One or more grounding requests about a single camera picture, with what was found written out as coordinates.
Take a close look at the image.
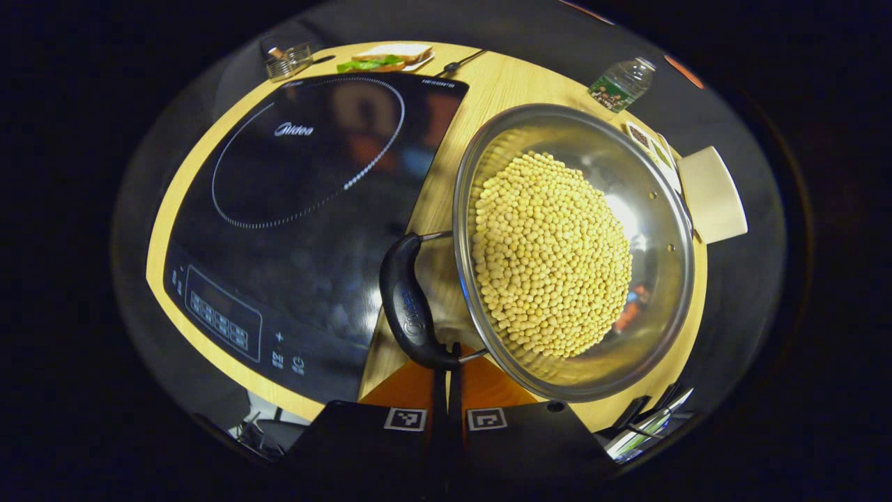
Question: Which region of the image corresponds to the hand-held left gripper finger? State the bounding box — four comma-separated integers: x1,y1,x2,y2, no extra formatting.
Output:
286,359,447,483
449,342,615,483

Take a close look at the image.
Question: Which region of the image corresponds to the stainless steel pot black handle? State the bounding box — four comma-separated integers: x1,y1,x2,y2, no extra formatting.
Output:
379,103,696,404

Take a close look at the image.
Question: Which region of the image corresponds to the black induction cooktop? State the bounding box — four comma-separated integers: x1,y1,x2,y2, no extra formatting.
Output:
162,73,470,406

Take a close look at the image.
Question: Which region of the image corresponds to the pile of yellow soybeans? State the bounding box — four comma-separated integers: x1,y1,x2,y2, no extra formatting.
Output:
470,151,633,359

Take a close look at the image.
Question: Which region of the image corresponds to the white divided seasoning dish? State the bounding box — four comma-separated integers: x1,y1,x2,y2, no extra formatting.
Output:
624,120,682,194

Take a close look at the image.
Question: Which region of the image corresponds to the white toaster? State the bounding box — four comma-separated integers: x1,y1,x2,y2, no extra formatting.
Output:
677,145,749,245

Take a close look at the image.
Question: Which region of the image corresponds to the sandwich with lettuce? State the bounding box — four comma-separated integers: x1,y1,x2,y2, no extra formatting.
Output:
337,43,433,74

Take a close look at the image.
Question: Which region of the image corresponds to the clear plastic water bottle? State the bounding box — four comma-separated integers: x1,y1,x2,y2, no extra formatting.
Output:
588,57,657,114

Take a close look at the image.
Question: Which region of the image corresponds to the black power cable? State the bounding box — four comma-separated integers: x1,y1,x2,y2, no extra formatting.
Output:
435,49,489,78

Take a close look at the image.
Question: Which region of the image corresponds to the small wire metal basket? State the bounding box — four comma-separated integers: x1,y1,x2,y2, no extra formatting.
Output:
264,43,315,84

